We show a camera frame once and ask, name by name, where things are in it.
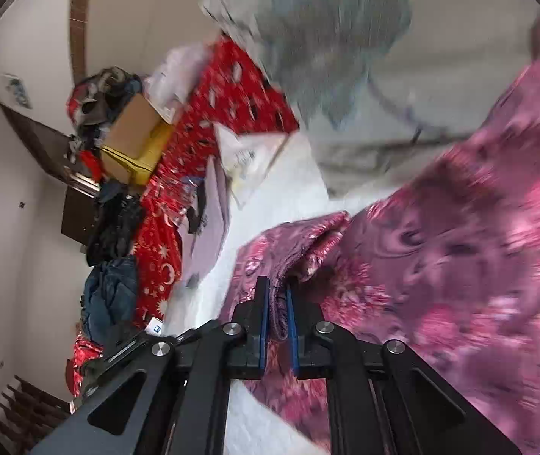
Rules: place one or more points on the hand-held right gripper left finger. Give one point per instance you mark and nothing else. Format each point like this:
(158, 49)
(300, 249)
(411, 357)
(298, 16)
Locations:
(262, 327)

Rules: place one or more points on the pile of mixed clothes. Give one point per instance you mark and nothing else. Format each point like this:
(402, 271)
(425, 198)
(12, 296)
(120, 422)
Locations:
(97, 99)

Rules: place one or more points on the wall poster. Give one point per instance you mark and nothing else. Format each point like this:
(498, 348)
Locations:
(18, 90)

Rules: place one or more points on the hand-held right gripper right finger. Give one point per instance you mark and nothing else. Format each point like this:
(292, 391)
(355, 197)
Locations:
(292, 331)

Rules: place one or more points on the yellow box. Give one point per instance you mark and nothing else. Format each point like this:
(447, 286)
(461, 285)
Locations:
(144, 156)

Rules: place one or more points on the black clothes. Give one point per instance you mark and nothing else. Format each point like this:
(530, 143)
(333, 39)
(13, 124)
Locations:
(113, 227)

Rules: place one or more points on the white papers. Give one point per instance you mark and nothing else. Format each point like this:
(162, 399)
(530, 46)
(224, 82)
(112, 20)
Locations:
(246, 161)

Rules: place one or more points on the pink floral cloth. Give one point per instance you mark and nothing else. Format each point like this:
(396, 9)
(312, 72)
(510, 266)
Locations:
(440, 256)

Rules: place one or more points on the blue jeans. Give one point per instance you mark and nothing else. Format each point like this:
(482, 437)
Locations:
(108, 294)

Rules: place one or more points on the wooden chair backs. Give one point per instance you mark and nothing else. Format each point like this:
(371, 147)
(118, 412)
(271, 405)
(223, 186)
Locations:
(28, 412)

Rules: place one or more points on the grey patterned blanket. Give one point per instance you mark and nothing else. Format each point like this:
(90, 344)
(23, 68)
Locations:
(326, 42)

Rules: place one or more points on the red printed blanket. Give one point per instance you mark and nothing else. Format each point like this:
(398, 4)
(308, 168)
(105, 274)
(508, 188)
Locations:
(232, 90)

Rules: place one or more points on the brown cardboard box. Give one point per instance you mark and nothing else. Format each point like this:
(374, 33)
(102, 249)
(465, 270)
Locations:
(130, 128)

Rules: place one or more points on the white plastic bags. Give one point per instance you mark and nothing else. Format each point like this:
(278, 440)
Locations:
(177, 78)

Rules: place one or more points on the small white blue box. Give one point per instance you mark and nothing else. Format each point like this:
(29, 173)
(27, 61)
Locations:
(155, 328)

